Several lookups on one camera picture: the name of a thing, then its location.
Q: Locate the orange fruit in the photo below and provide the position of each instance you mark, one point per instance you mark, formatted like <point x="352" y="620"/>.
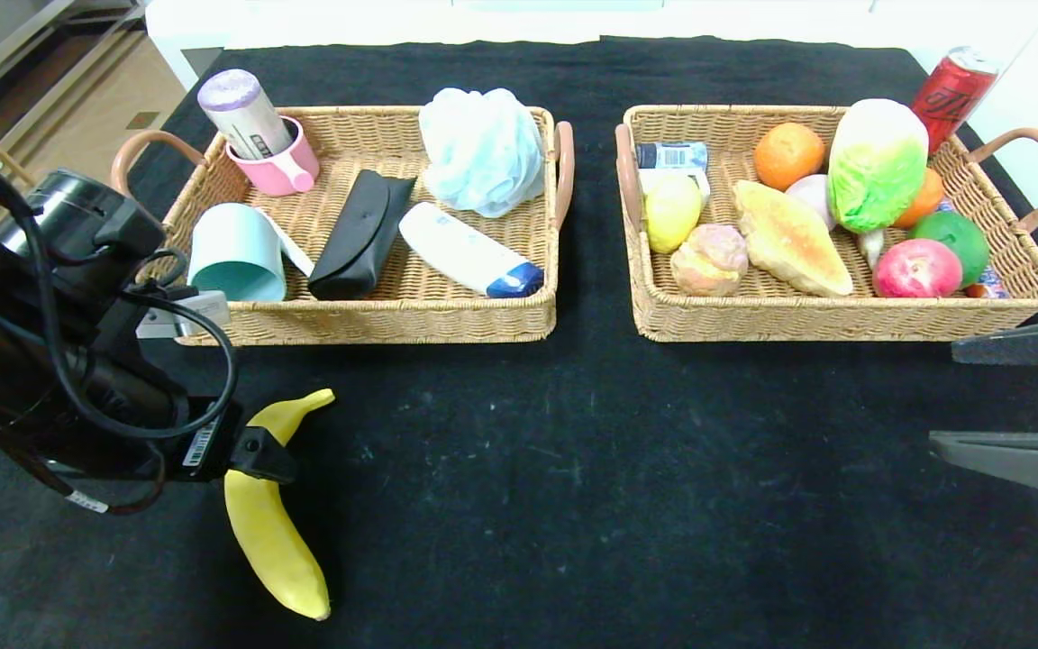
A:
<point x="789" y="158"/>
<point x="924" y="198"/>

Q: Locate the light blue mug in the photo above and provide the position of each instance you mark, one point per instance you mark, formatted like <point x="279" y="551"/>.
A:
<point x="231" y="248"/>

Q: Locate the red soda can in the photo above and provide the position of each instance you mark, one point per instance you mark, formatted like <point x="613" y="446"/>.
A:
<point x="951" y="95"/>

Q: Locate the red apple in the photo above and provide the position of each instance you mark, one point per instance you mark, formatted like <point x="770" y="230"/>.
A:
<point x="915" y="270"/>

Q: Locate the cream puff pastry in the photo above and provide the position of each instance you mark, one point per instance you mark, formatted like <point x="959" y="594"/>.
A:
<point x="708" y="261"/>

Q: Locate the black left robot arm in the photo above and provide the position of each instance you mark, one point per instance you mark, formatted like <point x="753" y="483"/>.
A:
<point x="77" y="216"/>

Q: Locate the grey tube with purple cap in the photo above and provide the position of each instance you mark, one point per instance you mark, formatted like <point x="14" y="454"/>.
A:
<point x="242" y="110"/>

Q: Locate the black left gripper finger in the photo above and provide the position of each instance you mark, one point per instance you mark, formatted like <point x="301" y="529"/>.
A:
<point x="262" y="451"/>

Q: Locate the yellow lemon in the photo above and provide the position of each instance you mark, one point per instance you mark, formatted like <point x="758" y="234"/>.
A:
<point x="672" y="216"/>

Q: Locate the light blue bath pouf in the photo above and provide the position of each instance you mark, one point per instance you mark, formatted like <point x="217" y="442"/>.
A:
<point x="481" y="151"/>

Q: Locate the white bottle with blue cap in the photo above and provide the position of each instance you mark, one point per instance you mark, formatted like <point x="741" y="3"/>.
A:
<point x="454" y="246"/>

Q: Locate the white green napa cabbage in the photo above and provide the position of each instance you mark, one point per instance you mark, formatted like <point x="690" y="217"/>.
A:
<point x="875" y="171"/>

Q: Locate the small white blue package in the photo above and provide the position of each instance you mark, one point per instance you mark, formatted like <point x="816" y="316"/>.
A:
<point x="672" y="157"/>

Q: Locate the purple eggplant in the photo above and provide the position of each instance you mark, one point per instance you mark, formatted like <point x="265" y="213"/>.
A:
<point x="870" y="248"/>

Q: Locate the pink plastic cup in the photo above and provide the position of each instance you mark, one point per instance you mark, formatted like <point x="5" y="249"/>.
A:
<point x="287" y="174"/>

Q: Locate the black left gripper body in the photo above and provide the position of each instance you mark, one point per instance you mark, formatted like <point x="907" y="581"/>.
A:
<point x="205" y="442"/>

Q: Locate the yellow banana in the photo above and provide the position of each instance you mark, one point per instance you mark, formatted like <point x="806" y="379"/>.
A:
<point x="276" y="550"/>

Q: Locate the blue red snack packet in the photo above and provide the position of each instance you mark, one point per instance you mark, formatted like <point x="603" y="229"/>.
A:
<point x="987" y="287"/>

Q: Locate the wooden platform with rails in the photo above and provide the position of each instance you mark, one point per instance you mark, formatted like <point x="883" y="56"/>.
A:
<point x="59" y="54"/>

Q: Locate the black glasses case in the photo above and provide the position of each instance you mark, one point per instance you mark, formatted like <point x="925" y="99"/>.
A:
<point x="355" y="242"/>

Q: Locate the green round fruit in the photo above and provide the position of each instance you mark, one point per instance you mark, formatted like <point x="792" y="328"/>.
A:
<point x="951" y="239"/>

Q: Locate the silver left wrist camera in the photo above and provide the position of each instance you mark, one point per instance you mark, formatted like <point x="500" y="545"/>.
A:
<point x="186" y="311"/>

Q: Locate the golden bread loaf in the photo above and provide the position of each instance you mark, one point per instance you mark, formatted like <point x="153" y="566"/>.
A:
<point x="789" y="239"/>

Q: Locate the pale pink onion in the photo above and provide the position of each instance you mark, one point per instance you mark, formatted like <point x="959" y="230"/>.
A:
<point x="809" y="196"/>

